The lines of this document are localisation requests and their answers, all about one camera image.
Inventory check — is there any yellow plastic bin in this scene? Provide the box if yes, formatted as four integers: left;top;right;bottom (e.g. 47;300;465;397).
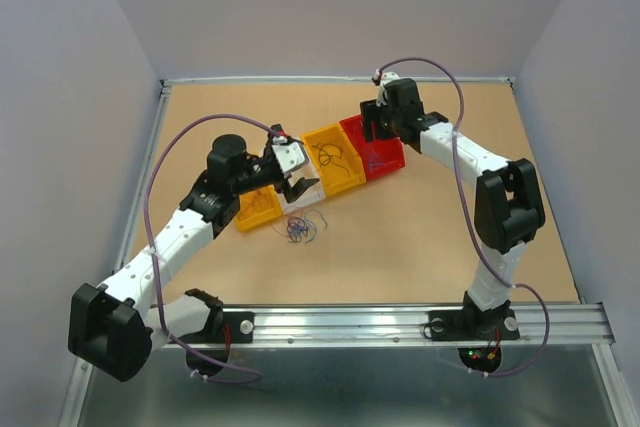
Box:
234;186;282;233
301;123;366;197

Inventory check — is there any white plastic bin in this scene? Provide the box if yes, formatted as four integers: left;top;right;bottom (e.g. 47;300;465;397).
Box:
276;142;325;210

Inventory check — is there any far yellow plastic bin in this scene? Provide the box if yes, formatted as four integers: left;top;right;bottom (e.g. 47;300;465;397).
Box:
301;123;366;197

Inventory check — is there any aluminium front rail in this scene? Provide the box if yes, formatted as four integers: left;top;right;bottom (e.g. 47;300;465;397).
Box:
145;296;614;350

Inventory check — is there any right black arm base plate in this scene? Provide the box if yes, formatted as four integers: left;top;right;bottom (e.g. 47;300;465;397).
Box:
427;309;520;343

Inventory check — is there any aluminium back rail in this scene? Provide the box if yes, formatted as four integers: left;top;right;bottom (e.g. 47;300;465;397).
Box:
161;75;516;87

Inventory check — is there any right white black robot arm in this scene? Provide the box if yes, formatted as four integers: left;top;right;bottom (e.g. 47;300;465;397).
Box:
360;73;546;341

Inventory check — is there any blue wire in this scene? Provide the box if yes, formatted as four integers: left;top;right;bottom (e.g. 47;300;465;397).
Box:
364;144;389;173

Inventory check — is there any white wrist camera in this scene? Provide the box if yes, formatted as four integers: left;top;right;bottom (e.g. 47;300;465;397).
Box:
372;70;400;106
267;124;309;179

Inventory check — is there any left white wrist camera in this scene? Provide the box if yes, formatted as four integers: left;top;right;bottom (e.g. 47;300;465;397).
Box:
267;124;309;179

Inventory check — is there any red plastic bin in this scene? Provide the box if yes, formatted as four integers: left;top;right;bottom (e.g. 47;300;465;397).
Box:
339;115;405;182

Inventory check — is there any grey metal front panel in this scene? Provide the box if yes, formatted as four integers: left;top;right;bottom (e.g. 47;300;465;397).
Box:
62;345;633;426

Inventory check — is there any aluminium rail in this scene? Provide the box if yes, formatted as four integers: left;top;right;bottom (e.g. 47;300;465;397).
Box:
145;296;614;350
101;79;172;279
161;75;516;87

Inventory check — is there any coloured wire bundle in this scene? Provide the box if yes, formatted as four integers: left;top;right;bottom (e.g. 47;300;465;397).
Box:
272;206;331;246

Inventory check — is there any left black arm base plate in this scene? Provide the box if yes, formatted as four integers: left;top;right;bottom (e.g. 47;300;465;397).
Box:
178;310;255;344

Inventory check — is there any pink wire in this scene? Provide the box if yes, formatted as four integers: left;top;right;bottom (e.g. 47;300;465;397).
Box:
239;189;276;221

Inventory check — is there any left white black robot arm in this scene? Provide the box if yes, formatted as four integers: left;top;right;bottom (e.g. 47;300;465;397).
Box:
67;134;317;382

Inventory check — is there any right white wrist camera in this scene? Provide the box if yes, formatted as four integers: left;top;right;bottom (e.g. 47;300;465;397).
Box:
372;70;400;106

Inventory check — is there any dark purple wire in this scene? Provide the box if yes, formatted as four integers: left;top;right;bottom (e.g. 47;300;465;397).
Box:
310;139;351;181

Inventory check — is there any aluminium left side rail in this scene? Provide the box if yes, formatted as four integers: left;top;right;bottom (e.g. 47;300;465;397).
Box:
101;79;172;279

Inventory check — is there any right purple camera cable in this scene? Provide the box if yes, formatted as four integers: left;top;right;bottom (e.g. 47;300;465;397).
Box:
372;56;555;379

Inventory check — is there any near yellow plastic bin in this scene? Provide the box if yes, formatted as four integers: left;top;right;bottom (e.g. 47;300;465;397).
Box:
234;186;282;233

